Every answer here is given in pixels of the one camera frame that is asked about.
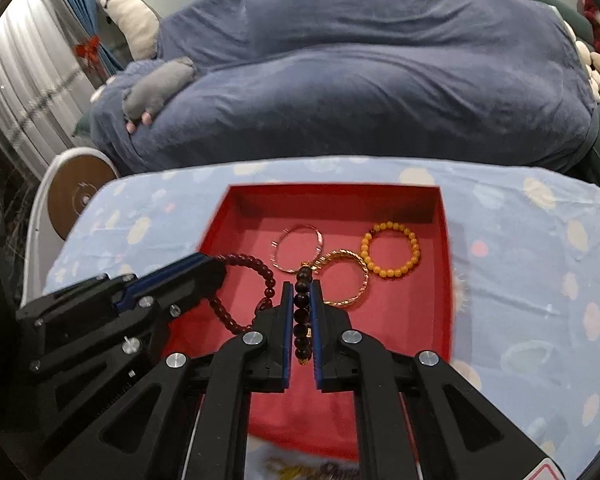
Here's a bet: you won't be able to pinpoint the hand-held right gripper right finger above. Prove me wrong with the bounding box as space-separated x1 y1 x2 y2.
310 279 567 480

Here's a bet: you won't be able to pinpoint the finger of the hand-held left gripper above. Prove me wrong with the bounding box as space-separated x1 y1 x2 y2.
16 252 214 324
29 259 229 372

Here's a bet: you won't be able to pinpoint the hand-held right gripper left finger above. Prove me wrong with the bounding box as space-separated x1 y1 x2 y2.
37 281 295 480

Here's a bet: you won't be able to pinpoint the dark red bead bracelet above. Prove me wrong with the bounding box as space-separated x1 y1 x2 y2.
207 253 279 337

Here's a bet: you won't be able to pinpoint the red cardboard box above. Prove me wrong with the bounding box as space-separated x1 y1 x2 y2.
164 185 454 462

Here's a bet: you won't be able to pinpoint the gold twisted bangle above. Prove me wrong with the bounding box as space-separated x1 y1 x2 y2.
314 248 370 309

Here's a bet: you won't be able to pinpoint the thin rose gold bangle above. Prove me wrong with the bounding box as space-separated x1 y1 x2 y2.
269 224 325 275

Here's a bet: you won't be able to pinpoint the dark bead bracelet gold spacers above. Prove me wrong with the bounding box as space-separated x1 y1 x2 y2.
292 262 315 367

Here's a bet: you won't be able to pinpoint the yellow bead bracelet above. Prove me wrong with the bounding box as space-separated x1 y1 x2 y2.
360 222 422 281

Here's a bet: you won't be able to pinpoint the round wooden side table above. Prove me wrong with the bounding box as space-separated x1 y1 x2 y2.
22 147 121 302

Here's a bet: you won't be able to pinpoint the printed light blue bedsheet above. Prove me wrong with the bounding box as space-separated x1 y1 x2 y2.
44 156 600 480

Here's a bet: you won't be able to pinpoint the grey plush toy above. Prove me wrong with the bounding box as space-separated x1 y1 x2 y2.
122 57 197 135

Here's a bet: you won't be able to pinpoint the white curtain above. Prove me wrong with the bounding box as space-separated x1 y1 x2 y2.
0 0 101 167

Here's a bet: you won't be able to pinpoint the red bow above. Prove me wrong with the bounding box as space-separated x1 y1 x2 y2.
74 35 102 64

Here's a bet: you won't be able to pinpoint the white plush toy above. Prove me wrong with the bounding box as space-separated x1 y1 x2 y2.
96 0 161 62

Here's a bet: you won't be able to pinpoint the blue-grey duvet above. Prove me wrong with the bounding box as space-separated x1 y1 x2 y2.
89 0 599 177

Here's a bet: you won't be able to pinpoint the blue curtain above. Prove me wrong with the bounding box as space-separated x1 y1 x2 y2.
47 0 131 78

